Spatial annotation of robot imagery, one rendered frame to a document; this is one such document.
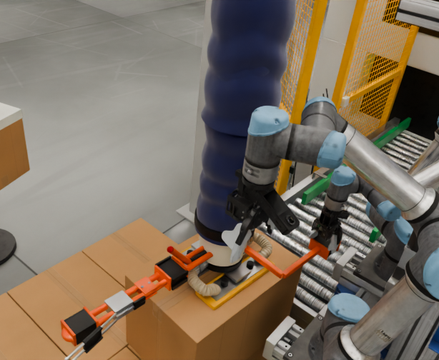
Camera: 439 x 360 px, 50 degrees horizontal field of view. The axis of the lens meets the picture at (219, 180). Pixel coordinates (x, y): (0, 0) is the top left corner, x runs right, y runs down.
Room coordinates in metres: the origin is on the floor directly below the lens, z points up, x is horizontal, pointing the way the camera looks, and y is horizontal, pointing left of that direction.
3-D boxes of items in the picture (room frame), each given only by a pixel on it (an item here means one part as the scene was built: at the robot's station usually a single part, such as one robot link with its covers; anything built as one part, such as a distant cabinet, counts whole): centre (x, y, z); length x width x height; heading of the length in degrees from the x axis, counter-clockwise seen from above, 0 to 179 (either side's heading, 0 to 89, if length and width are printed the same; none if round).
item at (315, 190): (3.01, -0.98, 0.60); 1.60 x 0.11 x 0.09; 143
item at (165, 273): (1.16, 0.13, 1.07); 0.10 x 0.08 x 0.06; 49
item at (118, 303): (1.00, 0.27, 1.07); 0.07 x 0.07 x 0.04; 49
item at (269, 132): (0.85, -0.09, 1.81); 0.09 x 0.08 x 0.11; 81
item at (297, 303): (1.64, -0.26, 0.58); 0.70 x 0.03 x 0.06; 53
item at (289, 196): (2.76, -0.72, 0.50); 2.31 x 0.05 x 0.19; 143
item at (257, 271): (1.28, -0.11, 0.97); 0.34 x 0.10 x 0.05; 139
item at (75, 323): (0.90, 0.36, 1.07); 0.08 x 0.07 x 0.05; 139
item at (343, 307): (0.93, -0.41, 1.20); 0.13 x 0.12 x 0.14; 171
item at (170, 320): (1.34, -0.04, 0.74); 0.60 x 0.40 x 0.40; 139
